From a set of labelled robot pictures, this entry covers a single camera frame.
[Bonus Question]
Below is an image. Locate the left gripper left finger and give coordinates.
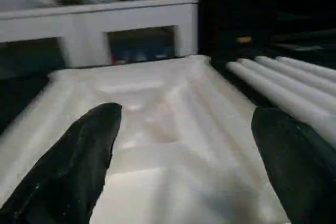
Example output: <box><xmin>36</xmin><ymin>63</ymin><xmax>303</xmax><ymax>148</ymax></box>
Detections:
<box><xmin>0</xmin><ymin>103</ymin><xmax>122</xmax><ymax>224</ymax></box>

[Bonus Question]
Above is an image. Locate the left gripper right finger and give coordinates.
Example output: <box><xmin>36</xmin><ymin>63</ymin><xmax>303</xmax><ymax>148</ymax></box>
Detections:
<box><xmin>251</xmin><ymin>109</ymin><xmax>336</xmax><ymax>224</ymax></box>

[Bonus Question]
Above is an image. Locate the white plastic table leg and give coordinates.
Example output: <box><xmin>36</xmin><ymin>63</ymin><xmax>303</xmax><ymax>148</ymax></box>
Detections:
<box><xmin>239</xmin><ymin>58</ymin><xmax>336</xmax><ymax>114</ymax></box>
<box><xmin>276</xmin><ymin>55</ymin><xmax>336</xmax><ymax>81</ymax></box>
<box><xmin>256</xmin><ymin>56</ymin><xmax>336</xmax><ymax>98</ymax></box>
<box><xmin>226</xmin><ymin>61</ymin><xmax>336</xmax><ymax>148</ymax></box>

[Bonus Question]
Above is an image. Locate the white plastic table top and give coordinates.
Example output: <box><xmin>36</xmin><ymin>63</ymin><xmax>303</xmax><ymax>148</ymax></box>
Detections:
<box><xmin>0</xmin><ymin>55</ymin><xmax>292</xmax><ymax>224</ymax></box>

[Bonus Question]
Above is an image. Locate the white cabinet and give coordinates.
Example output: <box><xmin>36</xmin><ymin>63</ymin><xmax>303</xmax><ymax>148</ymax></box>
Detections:
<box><xmin>0</xmin><ymin>0</ymin><xmax>199</xmax><ymax>70</ymax></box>

